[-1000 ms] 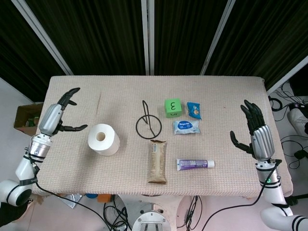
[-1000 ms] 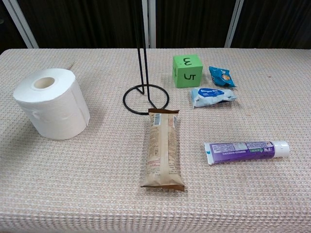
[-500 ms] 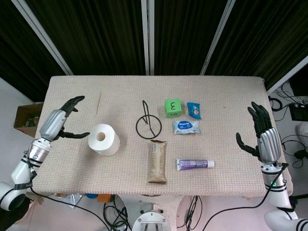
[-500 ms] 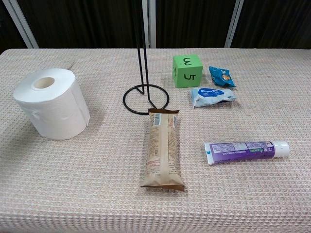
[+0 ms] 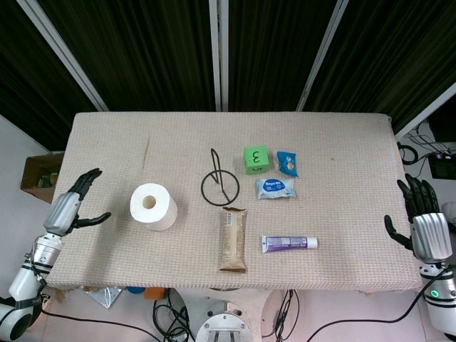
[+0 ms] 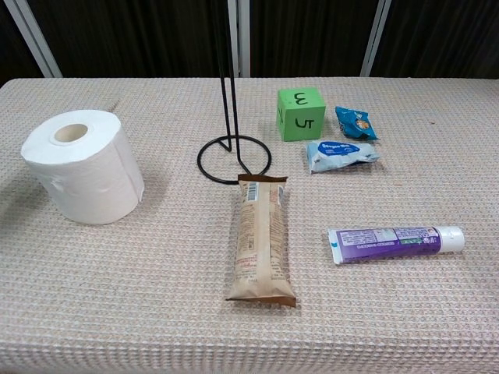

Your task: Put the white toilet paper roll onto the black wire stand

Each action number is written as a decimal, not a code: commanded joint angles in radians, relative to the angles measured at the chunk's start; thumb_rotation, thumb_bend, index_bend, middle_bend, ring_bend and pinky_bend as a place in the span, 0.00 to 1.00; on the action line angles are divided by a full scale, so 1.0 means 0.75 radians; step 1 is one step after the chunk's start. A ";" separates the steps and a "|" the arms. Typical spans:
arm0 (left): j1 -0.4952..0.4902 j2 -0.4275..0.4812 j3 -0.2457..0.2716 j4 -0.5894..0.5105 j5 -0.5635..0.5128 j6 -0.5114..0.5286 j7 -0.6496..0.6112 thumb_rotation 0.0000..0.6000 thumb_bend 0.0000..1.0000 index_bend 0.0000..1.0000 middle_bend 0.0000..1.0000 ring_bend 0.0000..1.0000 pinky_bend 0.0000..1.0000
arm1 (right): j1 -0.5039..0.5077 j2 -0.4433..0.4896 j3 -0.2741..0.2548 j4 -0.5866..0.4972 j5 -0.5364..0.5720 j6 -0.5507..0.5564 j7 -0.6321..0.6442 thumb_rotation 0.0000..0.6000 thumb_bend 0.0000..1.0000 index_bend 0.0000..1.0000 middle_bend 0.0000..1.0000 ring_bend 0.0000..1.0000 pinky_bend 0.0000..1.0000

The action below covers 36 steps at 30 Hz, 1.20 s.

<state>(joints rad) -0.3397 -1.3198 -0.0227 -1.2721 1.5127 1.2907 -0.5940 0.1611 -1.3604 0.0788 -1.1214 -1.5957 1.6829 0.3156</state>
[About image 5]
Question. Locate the brown snack bar wrapper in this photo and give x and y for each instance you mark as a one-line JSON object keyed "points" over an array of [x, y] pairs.
{"points": [[233, 239]]}

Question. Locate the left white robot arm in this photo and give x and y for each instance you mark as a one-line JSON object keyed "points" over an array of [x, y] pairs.
{"points": [[28, 278]]}

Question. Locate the white toilet paper roll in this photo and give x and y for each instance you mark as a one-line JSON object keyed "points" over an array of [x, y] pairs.
{"points": [[153, 207]]}

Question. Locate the blue round lid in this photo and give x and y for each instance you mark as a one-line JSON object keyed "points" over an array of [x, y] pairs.
{"points": [[135, 290]]}

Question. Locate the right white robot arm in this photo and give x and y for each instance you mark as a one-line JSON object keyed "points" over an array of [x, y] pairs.
{"points": [[440, 295]]}

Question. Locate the white blue wet wipes pack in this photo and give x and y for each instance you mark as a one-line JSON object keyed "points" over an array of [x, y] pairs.
{"points": [[276, 188]]}

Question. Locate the orange box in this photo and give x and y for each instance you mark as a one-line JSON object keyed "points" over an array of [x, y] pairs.
{"points": [[155, 293]]}

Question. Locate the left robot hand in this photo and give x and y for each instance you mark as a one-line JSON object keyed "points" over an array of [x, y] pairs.
{"points": [[64, 210]]}

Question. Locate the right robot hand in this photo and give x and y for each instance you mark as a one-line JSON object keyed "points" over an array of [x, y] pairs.
{"points": [[427, 231]]}

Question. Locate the purple white toothpaste tube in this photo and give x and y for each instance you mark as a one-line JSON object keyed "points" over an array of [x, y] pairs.
{"points": [[288, 243]]}

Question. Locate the blue snack packet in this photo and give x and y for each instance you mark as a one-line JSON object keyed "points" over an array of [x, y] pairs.
{"points": [[288, 163]]}

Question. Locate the beige woven table cloth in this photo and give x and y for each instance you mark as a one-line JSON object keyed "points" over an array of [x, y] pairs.
{"points": [[228, 213]]}

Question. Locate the green foam number cube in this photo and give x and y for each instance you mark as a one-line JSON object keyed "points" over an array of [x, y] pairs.
{"points": [[256, 159]]}

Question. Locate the silver foil bag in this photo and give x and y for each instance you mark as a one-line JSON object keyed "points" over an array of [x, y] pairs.
{"points": [[103, 295]]}

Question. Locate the black electronic box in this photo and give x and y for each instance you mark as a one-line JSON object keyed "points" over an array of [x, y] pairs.
{"points": [[441, 165]]}

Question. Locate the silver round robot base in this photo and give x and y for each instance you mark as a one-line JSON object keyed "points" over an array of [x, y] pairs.
{"points": [[223, 327]]}

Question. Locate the cardboard box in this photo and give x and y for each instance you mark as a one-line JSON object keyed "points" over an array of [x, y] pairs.
{"points": [[39, 176]]}

